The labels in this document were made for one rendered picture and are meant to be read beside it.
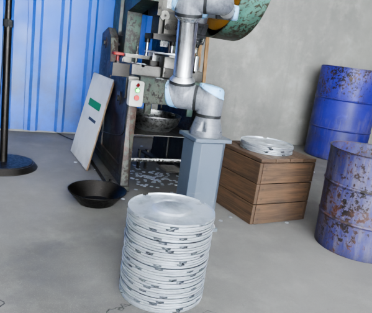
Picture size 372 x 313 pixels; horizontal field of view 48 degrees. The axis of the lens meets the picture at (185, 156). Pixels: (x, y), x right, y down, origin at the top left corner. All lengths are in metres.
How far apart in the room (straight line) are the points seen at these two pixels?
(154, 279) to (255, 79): 3.21
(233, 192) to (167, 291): 1.04
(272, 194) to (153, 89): 0.87
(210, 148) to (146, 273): 0.74
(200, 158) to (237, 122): 2.45
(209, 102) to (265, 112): 2.61
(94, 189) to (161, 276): 1.07
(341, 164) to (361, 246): 0.38
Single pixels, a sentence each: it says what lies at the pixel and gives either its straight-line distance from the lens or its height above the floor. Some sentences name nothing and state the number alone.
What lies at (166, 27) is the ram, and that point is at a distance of 2.53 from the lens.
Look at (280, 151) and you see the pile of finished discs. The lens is 2.26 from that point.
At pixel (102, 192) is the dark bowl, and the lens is 2.33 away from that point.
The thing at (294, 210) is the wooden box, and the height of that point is 0.06.
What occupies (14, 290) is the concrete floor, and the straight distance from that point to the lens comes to 1.51.
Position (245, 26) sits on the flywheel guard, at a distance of 2.62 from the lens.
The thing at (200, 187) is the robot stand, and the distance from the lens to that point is 1.93.
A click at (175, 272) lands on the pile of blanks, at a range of 1.35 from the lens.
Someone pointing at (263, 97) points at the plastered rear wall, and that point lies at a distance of 4.42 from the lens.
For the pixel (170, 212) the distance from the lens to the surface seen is 1.36.
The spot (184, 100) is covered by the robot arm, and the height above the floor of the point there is 0.60.
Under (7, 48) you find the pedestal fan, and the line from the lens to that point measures 2.62.
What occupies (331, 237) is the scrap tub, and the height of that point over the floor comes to 0.07.
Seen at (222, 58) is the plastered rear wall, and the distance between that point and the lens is 4.13.
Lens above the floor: 0.80
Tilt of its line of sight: 14 degrees down
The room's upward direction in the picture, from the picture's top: 8 degrees clockwise
